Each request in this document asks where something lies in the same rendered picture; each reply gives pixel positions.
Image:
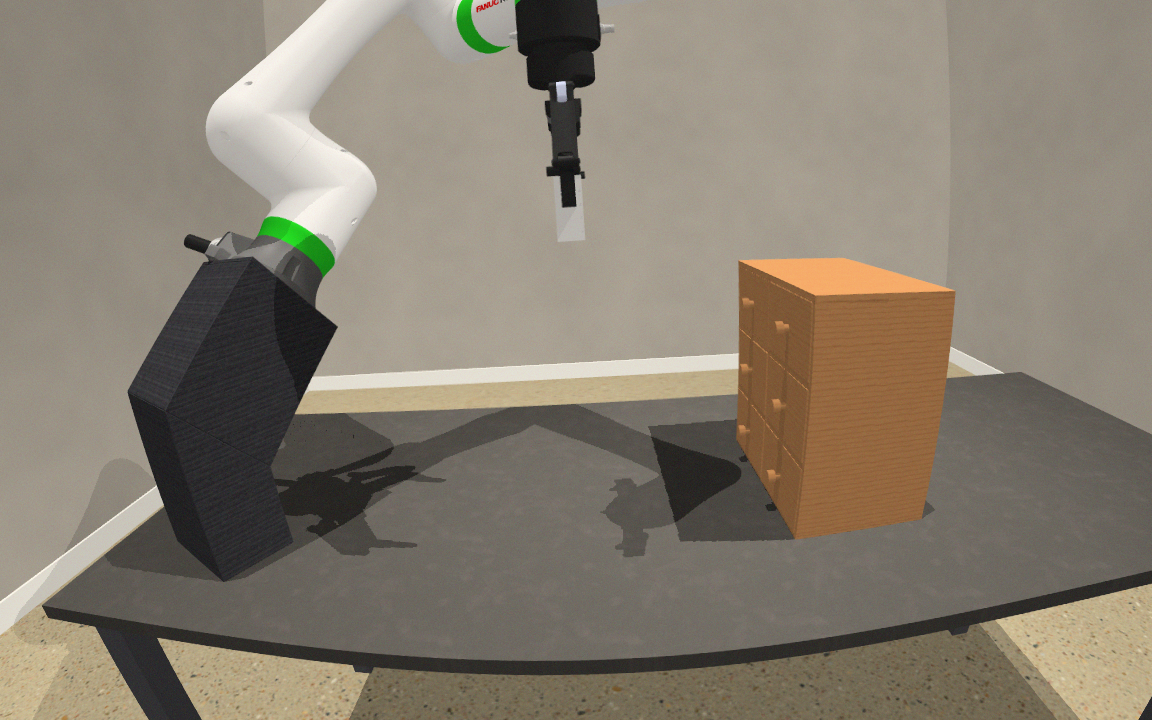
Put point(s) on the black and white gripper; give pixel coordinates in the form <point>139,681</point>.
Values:
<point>575,66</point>

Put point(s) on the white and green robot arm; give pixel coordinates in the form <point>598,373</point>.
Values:
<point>319,192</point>

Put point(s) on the orange wooden chest of drawers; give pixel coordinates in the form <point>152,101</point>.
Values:
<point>879,361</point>

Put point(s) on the wooden drawer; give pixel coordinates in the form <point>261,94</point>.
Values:
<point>753,369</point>
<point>754,294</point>
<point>789,414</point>
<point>751,438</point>
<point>792,313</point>
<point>785,490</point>

